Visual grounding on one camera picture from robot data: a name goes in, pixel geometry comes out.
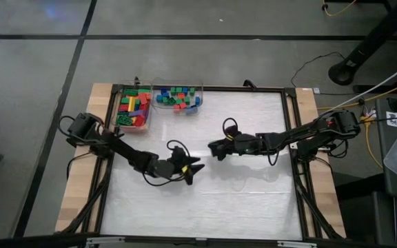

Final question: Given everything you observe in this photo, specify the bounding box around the yellow cable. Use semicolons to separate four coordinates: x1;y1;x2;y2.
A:
322;0;358;17
317;78;397;111
360;116;384;168

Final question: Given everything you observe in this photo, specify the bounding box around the black aluminium table frame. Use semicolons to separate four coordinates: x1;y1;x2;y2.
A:
55;82;346;242

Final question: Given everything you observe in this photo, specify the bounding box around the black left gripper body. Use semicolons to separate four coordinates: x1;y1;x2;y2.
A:
148;146;187;180

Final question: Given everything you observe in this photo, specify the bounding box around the clear plastic bin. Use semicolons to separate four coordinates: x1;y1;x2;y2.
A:
114;81;153;134
151;78;205;116

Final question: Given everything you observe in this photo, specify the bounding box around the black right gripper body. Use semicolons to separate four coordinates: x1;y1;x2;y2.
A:
223;132;265;156

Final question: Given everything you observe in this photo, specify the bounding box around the white cable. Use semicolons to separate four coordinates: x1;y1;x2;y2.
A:
318;54;397;116

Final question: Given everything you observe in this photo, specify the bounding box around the white table cover sheet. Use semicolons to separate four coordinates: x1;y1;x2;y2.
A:
100;90;305;241

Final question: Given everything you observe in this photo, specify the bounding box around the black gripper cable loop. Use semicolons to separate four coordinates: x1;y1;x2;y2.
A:
221;117;240;139
141;139;192;187

